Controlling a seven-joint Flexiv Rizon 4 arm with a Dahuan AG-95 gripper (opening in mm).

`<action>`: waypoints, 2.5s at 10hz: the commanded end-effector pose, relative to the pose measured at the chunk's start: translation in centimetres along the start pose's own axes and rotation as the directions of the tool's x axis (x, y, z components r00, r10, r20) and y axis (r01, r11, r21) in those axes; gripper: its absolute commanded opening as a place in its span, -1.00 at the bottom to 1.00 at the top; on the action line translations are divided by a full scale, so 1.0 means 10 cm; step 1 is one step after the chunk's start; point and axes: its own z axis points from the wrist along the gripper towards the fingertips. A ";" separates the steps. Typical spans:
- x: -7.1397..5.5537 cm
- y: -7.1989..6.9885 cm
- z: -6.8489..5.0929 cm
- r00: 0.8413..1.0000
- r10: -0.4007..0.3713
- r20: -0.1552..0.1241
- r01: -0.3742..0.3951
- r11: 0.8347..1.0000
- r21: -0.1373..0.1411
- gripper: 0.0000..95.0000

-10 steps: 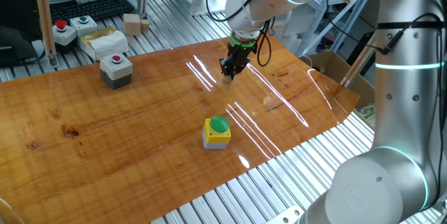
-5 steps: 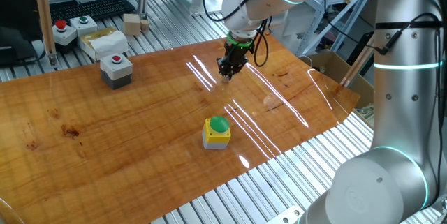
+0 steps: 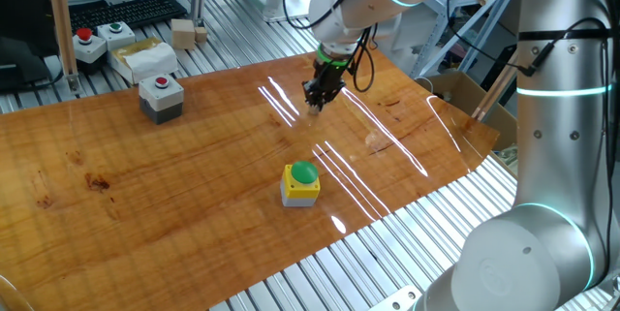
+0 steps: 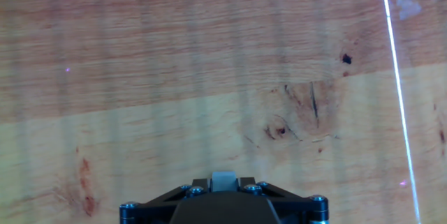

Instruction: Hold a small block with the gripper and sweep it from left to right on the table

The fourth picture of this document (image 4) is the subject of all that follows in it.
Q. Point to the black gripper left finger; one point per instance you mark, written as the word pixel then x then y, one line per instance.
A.
pixel 153 208

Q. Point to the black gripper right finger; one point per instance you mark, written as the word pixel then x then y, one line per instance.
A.
pixel 297 208

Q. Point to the wood grain mat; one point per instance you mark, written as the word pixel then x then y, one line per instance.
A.
pixel 139 77

